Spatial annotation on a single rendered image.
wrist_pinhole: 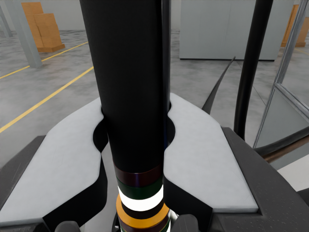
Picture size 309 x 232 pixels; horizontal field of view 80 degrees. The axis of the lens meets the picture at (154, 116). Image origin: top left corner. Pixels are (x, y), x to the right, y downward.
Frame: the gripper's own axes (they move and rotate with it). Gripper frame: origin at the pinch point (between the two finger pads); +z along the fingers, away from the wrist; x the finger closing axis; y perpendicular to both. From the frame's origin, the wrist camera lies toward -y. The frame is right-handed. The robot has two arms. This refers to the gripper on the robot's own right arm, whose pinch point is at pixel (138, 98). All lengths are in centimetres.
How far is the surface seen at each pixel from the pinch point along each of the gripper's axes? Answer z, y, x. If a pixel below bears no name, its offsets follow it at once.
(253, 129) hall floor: 185, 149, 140
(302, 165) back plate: 16.8, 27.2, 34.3
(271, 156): 4.8, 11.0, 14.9
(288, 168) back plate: 18.1, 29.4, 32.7
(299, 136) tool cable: 7.0, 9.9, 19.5
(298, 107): 79, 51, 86
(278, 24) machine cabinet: 481, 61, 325
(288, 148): 6.0, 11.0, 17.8
